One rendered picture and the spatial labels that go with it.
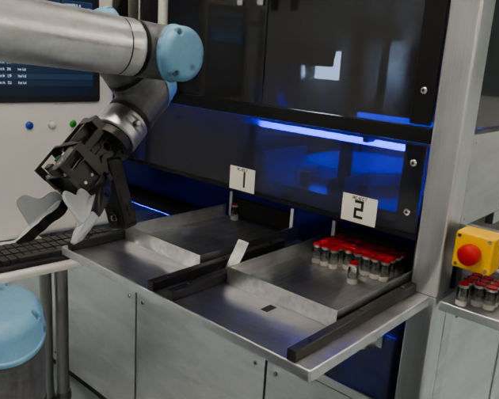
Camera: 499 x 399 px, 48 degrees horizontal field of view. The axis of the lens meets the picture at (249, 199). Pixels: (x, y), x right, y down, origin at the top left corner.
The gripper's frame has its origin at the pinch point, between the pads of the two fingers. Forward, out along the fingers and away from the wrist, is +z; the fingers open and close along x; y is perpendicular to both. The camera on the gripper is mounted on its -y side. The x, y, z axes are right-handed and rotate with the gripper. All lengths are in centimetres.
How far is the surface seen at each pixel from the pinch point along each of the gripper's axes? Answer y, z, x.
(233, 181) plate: -40, -52, -23
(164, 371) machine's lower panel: -85, -17, -65
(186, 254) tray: -33.4, -24.0, -15.6
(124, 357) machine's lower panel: -85, -18, -86
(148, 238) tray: -31.1, -26.5, -28.1
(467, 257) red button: -50, -37, 36
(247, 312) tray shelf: -35.2, -13.0, 6.5
